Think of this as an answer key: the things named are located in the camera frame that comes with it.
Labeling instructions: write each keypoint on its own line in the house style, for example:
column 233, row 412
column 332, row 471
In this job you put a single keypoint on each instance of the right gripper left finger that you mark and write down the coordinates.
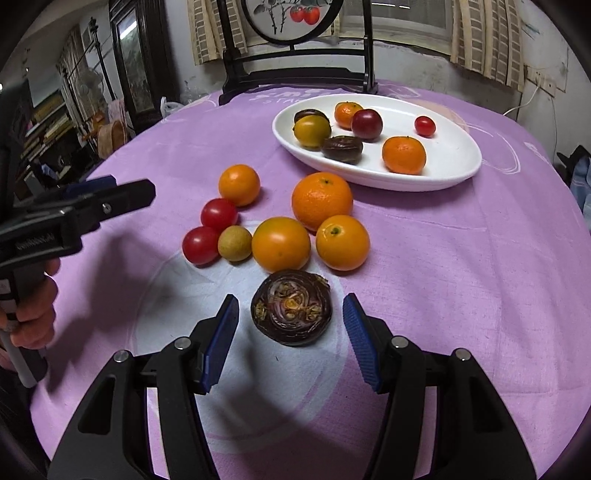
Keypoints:
column 107, row 437

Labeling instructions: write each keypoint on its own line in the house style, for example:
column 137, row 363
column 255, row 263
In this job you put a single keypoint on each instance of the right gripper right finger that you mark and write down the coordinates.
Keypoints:
column 475, row 434

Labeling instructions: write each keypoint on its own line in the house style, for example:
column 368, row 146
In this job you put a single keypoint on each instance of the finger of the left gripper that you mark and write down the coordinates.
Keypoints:
column 90, row 186
column 115, row 201

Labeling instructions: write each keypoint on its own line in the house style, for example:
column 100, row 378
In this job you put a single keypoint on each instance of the red cherry tomato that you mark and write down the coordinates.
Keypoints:
column 199, row 245
column 425, row 126
column 219, row 214

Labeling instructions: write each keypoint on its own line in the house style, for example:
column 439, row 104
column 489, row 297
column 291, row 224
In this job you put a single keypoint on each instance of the small orange kumquat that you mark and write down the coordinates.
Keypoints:
column 240, row 184

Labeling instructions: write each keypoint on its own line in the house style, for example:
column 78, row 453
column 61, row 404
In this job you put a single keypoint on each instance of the small green longan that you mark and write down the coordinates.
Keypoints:
column 235, row 244

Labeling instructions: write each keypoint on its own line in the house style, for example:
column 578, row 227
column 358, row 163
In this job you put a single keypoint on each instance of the yellow orange fruit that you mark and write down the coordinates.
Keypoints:
column 311, row 131

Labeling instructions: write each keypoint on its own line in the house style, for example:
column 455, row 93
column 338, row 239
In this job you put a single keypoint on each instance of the dark dried fruit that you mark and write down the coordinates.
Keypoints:
column 292, row 307
column 343, row 148

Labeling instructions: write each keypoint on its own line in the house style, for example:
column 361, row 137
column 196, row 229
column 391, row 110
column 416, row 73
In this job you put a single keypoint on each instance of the dark purple passionfruit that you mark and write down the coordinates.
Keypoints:
column 309, row 112

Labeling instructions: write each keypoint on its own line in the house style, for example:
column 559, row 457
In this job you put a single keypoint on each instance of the small orange fruit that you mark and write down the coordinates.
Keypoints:
column 343, row 243
column 344, row 112

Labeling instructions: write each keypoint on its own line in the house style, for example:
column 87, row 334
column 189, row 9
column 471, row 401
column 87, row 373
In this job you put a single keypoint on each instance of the dark red plum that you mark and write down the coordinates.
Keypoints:
column 367, row 124

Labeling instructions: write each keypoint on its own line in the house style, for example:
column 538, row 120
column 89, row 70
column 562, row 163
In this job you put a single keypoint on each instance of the large orange mandarin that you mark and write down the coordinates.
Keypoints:
column 404, row 155

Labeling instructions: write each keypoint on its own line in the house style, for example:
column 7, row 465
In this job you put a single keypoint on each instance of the person's left hand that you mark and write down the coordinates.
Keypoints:
column 36, row 314

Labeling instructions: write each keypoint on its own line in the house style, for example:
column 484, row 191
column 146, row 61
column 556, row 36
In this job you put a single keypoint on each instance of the wicker basket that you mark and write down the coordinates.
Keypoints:
column 111, row 137

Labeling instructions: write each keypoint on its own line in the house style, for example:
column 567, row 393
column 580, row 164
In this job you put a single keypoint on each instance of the white plastic bag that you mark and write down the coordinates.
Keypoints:
column 167, row 108

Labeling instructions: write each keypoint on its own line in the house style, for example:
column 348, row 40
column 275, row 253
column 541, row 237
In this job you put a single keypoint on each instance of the dark framed painting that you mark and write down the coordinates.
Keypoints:
column 143, row 58

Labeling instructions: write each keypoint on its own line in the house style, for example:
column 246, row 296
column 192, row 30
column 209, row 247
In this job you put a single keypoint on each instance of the purple tablecloth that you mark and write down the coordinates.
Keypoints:
column 499, row 265

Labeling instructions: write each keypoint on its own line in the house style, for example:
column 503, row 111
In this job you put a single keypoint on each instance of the left checkered curtain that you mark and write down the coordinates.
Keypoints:
column 205, row 29

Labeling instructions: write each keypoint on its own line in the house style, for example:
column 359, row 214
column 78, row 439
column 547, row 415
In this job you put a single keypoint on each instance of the checkered curtain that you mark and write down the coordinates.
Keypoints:
column 486, row 39
column 205, row 29

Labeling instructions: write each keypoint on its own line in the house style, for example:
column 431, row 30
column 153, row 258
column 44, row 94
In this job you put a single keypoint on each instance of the white oval plate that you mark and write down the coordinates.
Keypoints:
column 453, row 156

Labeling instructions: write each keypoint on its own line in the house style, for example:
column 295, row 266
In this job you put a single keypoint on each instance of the blue clothes pile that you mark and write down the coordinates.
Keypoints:
column 576, row 173

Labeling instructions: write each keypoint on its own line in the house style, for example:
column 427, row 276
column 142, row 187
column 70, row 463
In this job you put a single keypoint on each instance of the right checkered curtain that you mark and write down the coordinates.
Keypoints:
column 486, row 39

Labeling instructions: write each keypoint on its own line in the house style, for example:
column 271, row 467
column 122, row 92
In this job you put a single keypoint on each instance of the wall power socket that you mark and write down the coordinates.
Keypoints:
column 542, row 80

